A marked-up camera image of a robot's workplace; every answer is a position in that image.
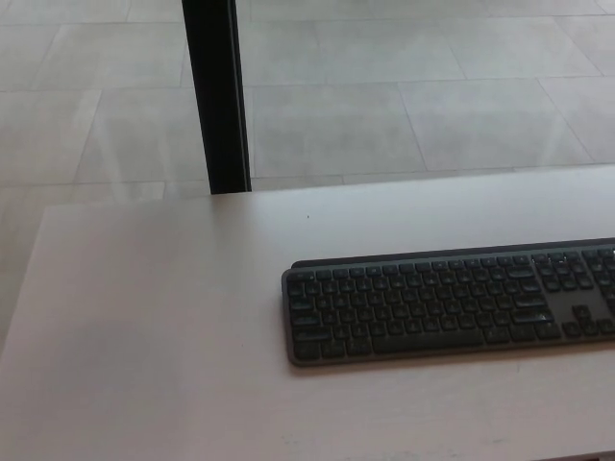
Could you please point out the black keyboard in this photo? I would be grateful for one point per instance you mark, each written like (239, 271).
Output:
(432, 307)

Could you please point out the black metal post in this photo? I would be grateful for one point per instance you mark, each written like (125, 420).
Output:
(216, 96)

